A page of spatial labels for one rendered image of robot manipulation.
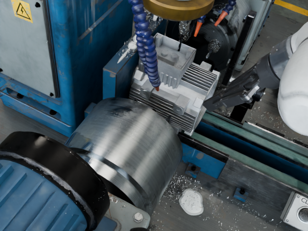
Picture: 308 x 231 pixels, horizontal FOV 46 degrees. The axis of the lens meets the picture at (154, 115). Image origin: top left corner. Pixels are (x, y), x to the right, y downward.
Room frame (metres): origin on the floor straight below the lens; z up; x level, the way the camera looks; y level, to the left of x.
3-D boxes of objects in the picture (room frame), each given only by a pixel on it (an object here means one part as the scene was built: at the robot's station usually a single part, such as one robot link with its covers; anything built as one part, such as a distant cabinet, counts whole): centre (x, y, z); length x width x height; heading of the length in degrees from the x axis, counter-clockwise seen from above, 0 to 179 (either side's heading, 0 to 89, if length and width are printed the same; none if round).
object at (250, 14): (0.81, -0.20, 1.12); 0.04 x 0.03 x 0.26; 72
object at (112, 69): (0.77, 0.11, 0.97); 0.30 x 0.11 x 0.34; 162
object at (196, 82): (0.72, -0.04, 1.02); 0.20 x 0.19 x 0.19; 71
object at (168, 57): (0.73, -0.01, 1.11); 0.12 x 0.11 x 0.07; 71
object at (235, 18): (1.04, -0.14, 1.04); 0.41 x 0.25 x 0.25; 162
